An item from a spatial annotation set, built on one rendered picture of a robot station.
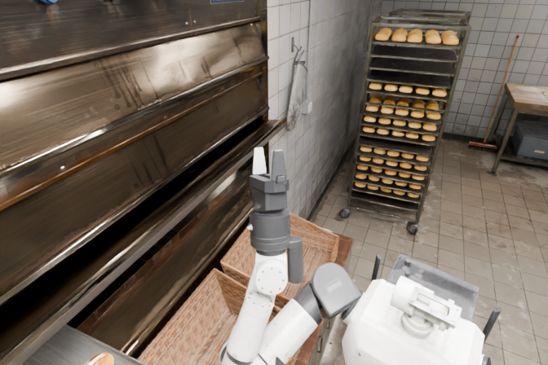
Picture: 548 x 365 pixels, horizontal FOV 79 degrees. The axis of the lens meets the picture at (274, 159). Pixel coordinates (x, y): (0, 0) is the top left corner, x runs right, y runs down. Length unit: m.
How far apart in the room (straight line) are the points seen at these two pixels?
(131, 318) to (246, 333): 0.67
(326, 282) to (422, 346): 0.24
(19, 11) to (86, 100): 0.23
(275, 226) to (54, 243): 0.58
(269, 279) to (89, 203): 0.57
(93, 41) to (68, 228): 0.49
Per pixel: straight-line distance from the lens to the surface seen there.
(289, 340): 0.89
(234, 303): 1.80
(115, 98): 1.03
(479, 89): 5.21
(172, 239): 1.39
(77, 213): 1.04
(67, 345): 1.19
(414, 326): 0.82
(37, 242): 1.00
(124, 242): 1.08
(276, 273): 0.70
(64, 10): 0.97
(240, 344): 0.81
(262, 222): 0.69
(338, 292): 0.88
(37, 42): 0.93
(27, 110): 0.92
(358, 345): 0.86
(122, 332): 1.39
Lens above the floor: 2.07
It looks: 29 degrees down
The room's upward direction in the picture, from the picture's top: straight up
